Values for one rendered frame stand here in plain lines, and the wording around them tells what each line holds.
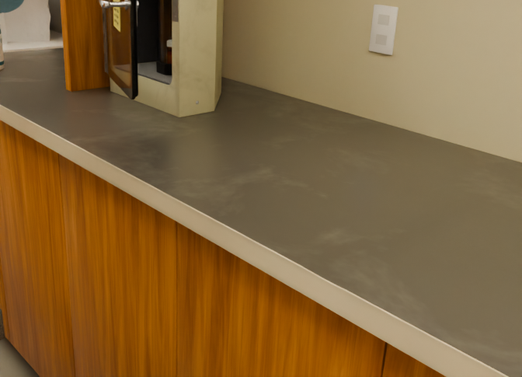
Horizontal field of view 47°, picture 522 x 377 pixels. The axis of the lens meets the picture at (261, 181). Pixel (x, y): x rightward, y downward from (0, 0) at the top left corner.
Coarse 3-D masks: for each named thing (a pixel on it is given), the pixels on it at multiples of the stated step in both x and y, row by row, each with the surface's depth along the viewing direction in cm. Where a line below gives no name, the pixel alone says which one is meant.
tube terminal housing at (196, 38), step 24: (192, 0) 138; (216, 0) 143; (192, 24) 140; (216, 24) 145; (192, 48) 142; (216, 48) 149; (192, 72) 145; (216, 72) 152; (144, 96) 155; (168, 96) 147; (192, 96) 147; (216, 96) 157
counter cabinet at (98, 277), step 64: (0, 128) 160; (0, 192) 170; (64, 192) 139; (0, 256) 183; (64, 256) 147; (128, 256) 123; (192, 256) 106; (64, 320) 156; (128, 320) 129; (192, 320) 110; (256, 320) 96; (320, 320) 85
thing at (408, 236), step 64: (64, 128) 133; (128, 128) 136; (192, 128) 138; (256, 128) 141; (320, 128) 144; (384, 128) 147; (128, 192) 111; (192, 192) 103; (256, 192) 105; (320, 192) 106; (384, 192) 108; (448, 192) 110; (512, 192) 111; (256, 256) 88; (320, 256) 84; (384, 256) 86; (448, 256) 86; (512, 256) 88; (384, 320) 73; (448, 320) 71; (512, 320) 72
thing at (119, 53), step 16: (112, 0) 147; (128, 0) 131; (112, 16) 149; (128, 16) 133; (112, 32) 151; (128, 32) 134; (112, 48) 153; (128, 48) 136; (112, 64) 156; (128, 64) 138; (128, 80) 140; (128, 96) 142
